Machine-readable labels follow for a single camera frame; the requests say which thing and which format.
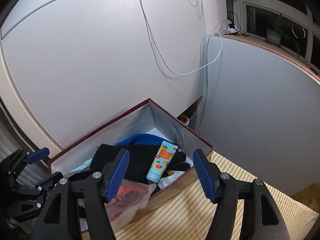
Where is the white hanging cable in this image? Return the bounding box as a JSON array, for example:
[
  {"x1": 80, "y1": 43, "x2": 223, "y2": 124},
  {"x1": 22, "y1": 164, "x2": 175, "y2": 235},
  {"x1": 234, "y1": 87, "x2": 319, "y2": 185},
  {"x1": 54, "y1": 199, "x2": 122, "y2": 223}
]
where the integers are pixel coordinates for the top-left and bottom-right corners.
[{"x1": 134, "y1": 0, "x2": 225, "y2": 77}]

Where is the blue knitted cloth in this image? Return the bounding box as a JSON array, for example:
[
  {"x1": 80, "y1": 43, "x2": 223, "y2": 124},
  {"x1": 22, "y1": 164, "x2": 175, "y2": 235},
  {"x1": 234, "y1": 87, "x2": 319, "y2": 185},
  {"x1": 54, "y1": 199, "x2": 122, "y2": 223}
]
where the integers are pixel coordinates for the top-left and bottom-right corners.
[{"x1": 117, "y1": 133, "x2": 170, "y2": 146}]

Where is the clear bag with orange content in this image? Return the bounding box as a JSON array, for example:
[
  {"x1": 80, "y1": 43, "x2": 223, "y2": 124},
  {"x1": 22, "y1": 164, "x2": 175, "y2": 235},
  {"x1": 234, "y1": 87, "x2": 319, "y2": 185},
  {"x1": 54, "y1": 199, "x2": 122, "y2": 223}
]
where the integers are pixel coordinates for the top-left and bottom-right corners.
[{"x1": 105, "y1": 179, "x2": 156, "y2": 232}]

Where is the black knitted glove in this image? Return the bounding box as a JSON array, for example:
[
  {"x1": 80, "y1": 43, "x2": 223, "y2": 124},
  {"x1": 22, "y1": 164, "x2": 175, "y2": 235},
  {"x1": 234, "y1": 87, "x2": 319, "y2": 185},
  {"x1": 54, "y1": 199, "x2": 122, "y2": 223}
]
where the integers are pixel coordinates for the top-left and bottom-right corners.
[{"x1": 90, "y1": 144, "x2": 190, "y2": 184}]

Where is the clear packet of cotton pads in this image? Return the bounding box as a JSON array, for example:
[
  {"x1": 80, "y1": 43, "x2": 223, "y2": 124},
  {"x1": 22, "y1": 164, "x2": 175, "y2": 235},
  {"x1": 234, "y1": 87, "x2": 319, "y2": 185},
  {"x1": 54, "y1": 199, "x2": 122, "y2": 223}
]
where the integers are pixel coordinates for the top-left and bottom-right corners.
[{"x1": 71, "y1": 158, "x2": 92, "y2": 172}]

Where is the small orange white sachet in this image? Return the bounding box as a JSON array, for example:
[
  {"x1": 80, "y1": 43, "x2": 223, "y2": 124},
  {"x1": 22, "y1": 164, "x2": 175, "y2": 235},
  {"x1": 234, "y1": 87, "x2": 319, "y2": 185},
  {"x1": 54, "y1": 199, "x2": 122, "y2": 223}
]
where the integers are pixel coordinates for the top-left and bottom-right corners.
[{"x1": 157, "y1": 171, "x2": 184, "y2": 190}]

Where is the dark red storage box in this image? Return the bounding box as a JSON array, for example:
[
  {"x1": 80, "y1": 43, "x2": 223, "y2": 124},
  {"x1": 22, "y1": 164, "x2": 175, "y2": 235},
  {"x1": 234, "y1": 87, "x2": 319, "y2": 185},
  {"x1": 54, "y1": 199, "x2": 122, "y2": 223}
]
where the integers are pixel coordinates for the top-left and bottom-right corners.
[{"x1": 48, "y1": 97, "x2": 215, "y2": 233}]

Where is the potted plant on sill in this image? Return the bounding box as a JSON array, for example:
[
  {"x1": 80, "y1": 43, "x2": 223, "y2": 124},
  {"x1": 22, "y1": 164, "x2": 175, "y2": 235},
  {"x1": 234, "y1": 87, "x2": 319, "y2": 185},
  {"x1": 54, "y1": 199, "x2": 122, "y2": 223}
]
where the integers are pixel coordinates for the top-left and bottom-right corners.
[{"x1": 265, "y1": 14, "x2": 283, "y2": 47}]

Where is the fruit print hand cream tube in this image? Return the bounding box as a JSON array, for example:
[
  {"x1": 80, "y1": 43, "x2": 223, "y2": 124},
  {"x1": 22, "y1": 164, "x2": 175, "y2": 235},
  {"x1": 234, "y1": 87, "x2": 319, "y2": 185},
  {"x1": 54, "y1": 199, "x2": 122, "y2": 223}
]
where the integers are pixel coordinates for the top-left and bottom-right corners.
[{"x1": 146, "y1": 141, "x2": 178, "y2": 184}]

